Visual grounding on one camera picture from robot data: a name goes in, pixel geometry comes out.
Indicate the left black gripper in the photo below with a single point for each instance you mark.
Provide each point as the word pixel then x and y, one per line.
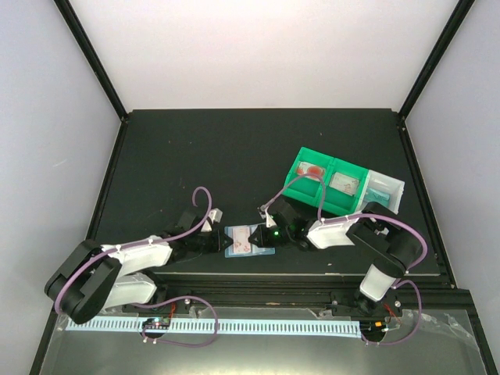
pixel 217 246

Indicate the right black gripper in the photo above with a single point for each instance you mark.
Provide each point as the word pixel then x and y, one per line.
pixel 263 241

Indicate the blue card holder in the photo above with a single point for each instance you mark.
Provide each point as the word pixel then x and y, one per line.
pixel 255 250

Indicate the white floral credit card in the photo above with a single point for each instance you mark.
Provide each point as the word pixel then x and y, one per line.
pixel 241 245

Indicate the white striped credit card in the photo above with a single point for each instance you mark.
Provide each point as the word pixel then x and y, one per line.
pixel 344 183

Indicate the clear white bin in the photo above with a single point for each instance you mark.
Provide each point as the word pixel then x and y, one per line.
pixel 380 188

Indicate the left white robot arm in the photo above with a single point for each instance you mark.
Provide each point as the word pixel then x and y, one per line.
pixel 98 277

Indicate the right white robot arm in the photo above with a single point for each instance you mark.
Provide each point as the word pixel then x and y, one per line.
pixel 392 247

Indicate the red dot card in bin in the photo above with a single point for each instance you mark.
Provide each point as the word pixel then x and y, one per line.
pixel 311 171

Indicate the teal card in bin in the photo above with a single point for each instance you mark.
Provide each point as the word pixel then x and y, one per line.
pixel 374 195

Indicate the left small circuit board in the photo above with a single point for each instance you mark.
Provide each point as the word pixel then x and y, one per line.
pixel 156 323

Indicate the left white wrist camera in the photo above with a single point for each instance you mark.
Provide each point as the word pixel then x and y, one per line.
pixel 214 217

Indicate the black front rail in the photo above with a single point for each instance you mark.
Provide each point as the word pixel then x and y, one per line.
pixel 259 290

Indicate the white slotted cable duct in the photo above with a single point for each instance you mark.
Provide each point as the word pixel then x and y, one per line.
pixel 317 328

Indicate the left black frame post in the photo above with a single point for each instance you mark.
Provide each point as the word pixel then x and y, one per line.
pixel 81 38

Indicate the black frame post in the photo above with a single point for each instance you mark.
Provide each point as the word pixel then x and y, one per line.
pixel 81 38
pixel 439 49

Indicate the right black frame post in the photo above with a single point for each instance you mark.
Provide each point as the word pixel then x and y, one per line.
pixel 439 49

